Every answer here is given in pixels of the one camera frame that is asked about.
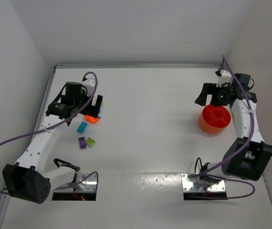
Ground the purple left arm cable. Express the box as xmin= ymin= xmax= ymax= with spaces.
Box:
xmin=0 ymin=71 xmax=99 ymax=194

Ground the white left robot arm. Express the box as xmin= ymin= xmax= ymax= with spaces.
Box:
xmin=2 ymin=79 xmax=103 ymax=204

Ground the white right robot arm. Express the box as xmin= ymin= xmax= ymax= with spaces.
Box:
xmin=195 ymin=73 xmax=272 ymax=184

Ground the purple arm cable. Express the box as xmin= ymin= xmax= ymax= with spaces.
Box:
xmin=188 ymin=55 xmax=256 ymax=199
xmin=0 ymin=71 xmax=99 ymax=194

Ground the metal base plate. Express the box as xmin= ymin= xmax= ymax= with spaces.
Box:
xmin=55 ymin=171 xmax=99 ymax=193
xmin=181 ymin=173 xmax=226 ymax=194

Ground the green lego brick near purple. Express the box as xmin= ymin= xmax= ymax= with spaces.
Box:
xmin=85 ymin=137 xmax=96 ymax=147

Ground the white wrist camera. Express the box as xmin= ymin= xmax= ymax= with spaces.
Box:
xmin=215 ymin=70 xmax=232 ymax=87
xmin=82 ymin=79 xmax=95 ymax=97

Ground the teal lego brick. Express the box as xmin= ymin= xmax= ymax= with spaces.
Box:
xmin=77 ymin=122 xmax=88 ymax=134

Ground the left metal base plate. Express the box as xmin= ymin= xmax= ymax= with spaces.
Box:
xmin=55 ymin=171 xmax=99 ymax=193

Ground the orange divided round container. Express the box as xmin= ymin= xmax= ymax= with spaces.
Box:
xmin=199 ymin=104 xmax=231 ymax=135

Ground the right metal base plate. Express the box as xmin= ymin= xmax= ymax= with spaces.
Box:
xmin=181 ymin=173 xmax=226 ymax=194

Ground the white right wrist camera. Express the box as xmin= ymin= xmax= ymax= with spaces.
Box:
xmin=215 ymin=70 xmax=232 ymax=87

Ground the orange lego piece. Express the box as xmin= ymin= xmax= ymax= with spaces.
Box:
xmin=84 ymin=115 xmax=100 ymax=124

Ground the purple rectangular lego brick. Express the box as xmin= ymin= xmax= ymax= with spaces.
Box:
xmin=78 ymin=137 xmax=87 ymax=149

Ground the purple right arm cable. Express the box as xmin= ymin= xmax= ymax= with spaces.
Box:
xmin=188 ymin=55 xmax=256 ymax=199

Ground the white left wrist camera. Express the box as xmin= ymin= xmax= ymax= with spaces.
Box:
xmin=82 ymin=79 xmax=95 ymax=97

